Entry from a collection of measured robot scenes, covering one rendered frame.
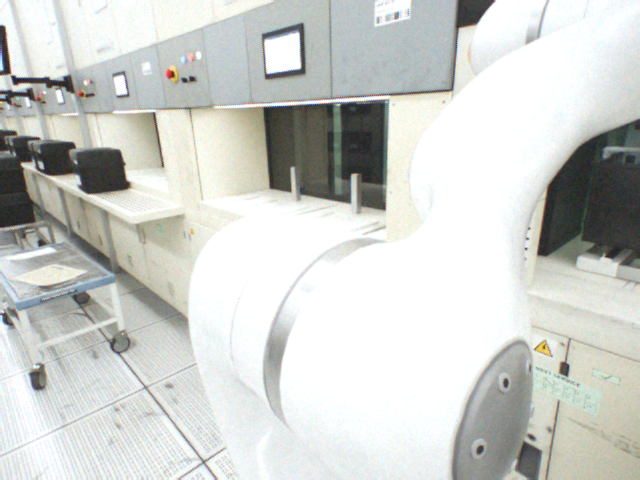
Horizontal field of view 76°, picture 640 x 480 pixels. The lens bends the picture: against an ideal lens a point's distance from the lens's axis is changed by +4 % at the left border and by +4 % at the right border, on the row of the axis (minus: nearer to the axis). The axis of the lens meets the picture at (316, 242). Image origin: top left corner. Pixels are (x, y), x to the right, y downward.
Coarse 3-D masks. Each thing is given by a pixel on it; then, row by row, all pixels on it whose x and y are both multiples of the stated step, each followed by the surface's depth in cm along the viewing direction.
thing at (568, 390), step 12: (468, 48) 82; (468, 60) 83; (636, 120) 136; (636, 132) 137; (636, 144) 137; (624, 156) 140; (528, 228) 81; (540, 372) 87; (552, 372) 85; (540, 384) 88; (552, 384) 86; (564, 384) 84; (576, 384) 82; (564, 396) 85; (576, 396) 83; (588, 396) 81; (600, 396) 80; (588, 408) 82
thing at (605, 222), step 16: (608, 160) 92; (608, 176) 87; (624, 176) 85; (592, 192) 89; (608, 192) 87; (624, 192) 85; (592, 208) 90; (608, 208) 88; (624, 208) 86; (592, 224) 91; (608, 224) 89; (624, 224) 87; (592, 240) 92; (608, 240) 89; (624, 240) 87; (608, 256) 90
